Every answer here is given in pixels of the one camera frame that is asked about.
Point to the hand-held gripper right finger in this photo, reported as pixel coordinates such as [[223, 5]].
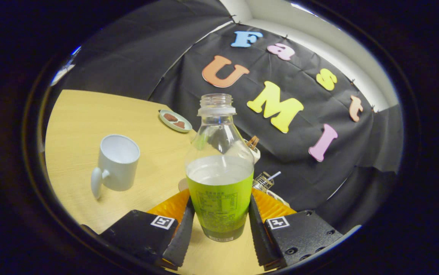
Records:
[[259, 240]]

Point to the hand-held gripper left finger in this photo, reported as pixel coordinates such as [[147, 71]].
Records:
[[177, 240]]

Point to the round brown coaster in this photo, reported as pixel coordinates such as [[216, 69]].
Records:
[[182, 185]]

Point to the clear juice bottle green label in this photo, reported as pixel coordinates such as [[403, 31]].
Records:
[[219, 179]]

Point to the white cup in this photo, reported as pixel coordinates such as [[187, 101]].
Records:
[[118, 164]]

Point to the white divided dish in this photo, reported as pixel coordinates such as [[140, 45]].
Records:
[[278, 198]]

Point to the white spoon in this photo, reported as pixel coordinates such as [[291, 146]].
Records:
[[275, 175]]

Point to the white toaster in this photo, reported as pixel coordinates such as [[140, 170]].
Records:
[[256, 153]]

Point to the bread slice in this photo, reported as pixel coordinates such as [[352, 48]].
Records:
[[253, 141]]

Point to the brown food piece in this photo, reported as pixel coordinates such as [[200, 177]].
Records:
[[170, 117], [179, 124]]

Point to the pale green plate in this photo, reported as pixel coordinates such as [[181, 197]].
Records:
[[173, 124]]

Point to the wooden table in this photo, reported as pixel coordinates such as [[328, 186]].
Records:
[[82, 122]]

